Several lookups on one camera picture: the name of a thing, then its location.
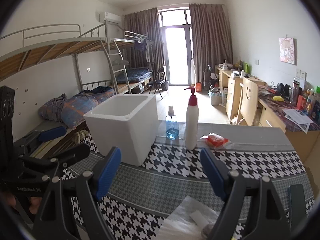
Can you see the white papers on desk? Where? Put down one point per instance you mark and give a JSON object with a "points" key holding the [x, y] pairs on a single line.
{"points": [[299, 118]]}

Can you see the black folding chair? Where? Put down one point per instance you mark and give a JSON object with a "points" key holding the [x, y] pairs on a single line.
{"points": [[159, 83]]}

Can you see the metal bunk bed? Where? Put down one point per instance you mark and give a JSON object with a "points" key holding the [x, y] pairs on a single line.
{"points": [[43, 62]]}

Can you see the balcony glass door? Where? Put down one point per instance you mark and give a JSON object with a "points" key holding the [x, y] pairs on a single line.
{"points": [[176, 33]]}

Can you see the pink anime wall picture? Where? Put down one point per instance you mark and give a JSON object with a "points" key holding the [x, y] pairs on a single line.
{"points": [[287, 50]]}

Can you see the dark green phone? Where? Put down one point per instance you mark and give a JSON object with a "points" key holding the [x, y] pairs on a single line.
{"points": [[296, 205]]}

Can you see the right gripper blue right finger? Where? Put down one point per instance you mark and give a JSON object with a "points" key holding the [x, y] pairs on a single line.
{"points": [[216, 172]]}

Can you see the blue plaid quilt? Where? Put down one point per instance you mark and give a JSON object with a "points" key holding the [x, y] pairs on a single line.
{"points": [[71, 111]]}

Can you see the blue spray bottle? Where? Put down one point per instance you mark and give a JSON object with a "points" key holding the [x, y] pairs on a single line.
{"points": [[171, 125]]}

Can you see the white air conditioner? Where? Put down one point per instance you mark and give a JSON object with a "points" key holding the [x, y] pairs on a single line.
{"points": [[109, 17]]}

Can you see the red snack packet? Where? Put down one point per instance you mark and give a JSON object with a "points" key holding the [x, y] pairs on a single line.
{"points": [[216, 141]]}

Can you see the white foam box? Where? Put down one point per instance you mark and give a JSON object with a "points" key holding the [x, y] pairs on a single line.
{"points": [[129, 122]]}

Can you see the left brown curtain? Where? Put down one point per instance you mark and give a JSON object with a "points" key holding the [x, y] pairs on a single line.
{"points": [[144, 28]]}

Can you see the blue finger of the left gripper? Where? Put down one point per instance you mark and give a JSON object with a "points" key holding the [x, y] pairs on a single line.
{"points": [[52, 134], [73, 155]]}

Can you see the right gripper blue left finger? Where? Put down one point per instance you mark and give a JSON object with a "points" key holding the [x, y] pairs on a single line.
{"points": [[105, 170]]}

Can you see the white tissue paper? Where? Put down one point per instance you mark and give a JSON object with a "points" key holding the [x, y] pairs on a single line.
{"points": [[190, 220]]}

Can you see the wooden desk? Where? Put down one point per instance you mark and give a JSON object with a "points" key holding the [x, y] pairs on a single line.
{"points": [[271, 114]]}

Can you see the person left hand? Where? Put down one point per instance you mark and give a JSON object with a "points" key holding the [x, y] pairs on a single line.
{"points": [[33, 202]]}

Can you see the brown curtain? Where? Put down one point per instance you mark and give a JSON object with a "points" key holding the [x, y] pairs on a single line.
{"points": [[212, 42], [144, 28]]}

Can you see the right brown curtain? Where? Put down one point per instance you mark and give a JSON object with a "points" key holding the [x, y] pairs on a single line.
{"points": [[212, 42]]}

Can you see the white pump bottle red cap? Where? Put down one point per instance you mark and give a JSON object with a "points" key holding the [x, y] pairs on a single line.
{"points": [[192, 120]]}

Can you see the wooden smiley chair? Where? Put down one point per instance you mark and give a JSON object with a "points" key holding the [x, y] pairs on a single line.
{"points": [[249, 102]]}

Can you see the houndstooth table cloth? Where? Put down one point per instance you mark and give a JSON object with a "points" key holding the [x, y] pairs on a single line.
{"points": [[141, 198]]}

